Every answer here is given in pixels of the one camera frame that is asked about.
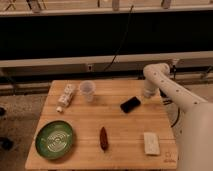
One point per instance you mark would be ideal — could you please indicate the green plate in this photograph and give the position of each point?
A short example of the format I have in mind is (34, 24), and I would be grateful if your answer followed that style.
(54, 140)

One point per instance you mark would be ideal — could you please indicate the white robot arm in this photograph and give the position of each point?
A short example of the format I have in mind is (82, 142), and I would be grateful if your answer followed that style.
(195, 151)

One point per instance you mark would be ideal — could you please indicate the white wall outlet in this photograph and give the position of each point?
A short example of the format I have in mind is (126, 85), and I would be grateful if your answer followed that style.
(89, 68)

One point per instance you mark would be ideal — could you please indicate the clear plastic cup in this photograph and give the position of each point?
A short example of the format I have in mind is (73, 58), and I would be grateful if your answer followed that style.
(87, 89)

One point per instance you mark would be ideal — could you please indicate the white sponge block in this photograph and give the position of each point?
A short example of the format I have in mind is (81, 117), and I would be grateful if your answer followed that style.
(151, 143)

